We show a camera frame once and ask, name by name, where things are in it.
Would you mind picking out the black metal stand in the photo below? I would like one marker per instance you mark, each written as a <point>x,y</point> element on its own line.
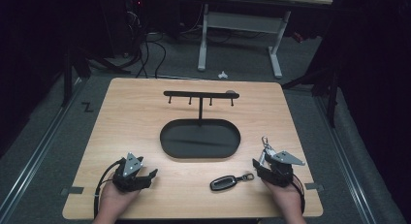
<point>331,88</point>
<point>69,75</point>

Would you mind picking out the silver metal carabiner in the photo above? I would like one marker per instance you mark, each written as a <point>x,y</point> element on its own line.
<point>267,149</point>

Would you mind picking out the black car key fob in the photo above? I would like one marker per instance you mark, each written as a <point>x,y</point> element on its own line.
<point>223,183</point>

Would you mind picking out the black key rack with tray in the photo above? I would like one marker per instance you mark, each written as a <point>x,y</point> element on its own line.
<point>200,140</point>

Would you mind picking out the metal floor rail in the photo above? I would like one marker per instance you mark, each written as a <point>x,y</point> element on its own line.
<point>345,159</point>
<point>35,159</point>

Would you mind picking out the grey tape strip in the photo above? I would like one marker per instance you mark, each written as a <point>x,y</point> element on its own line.
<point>314,186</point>
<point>73,190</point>

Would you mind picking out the white metal-framed desk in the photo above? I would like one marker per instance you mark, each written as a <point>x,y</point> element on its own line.
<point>245,22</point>

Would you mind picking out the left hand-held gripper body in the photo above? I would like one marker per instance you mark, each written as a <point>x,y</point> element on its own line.
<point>129,175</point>

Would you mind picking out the person's right hand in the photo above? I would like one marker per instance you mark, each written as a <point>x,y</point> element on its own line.
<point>286,201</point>

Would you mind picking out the person's left hand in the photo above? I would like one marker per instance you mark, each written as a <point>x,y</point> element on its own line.
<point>116,199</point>

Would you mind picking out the white scrap on floor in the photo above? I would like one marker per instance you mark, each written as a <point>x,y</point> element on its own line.
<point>222,75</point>

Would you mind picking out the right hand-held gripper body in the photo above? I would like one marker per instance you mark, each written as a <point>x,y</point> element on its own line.
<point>282,172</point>

